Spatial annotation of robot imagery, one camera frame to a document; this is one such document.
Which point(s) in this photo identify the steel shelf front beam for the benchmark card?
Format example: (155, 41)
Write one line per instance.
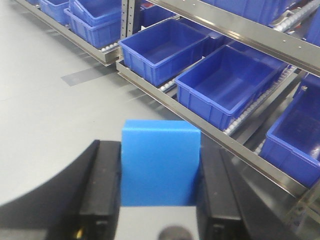
(166, 95)

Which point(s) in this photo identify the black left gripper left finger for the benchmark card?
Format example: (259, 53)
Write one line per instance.
(82, 202)

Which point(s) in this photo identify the blue bin far left stacked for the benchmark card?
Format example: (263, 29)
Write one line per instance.
(98, 22)

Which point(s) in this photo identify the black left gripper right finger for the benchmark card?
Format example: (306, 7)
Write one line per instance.
(228, 209)

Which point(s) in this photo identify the blue foam cube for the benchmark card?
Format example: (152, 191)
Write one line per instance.
(159, 161)

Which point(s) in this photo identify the blue bin lower left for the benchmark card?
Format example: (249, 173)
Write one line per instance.
(160, 52)

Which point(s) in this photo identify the blue bin lower middle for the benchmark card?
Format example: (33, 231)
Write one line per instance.
(220, 87)

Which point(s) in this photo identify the steel shelf upright post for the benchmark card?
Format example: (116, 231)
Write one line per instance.
(130, 18)

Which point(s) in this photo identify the blue bin lower right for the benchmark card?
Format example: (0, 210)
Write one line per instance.
(292, 143)

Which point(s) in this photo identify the white roller rail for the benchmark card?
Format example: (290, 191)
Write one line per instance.
(236, 123)

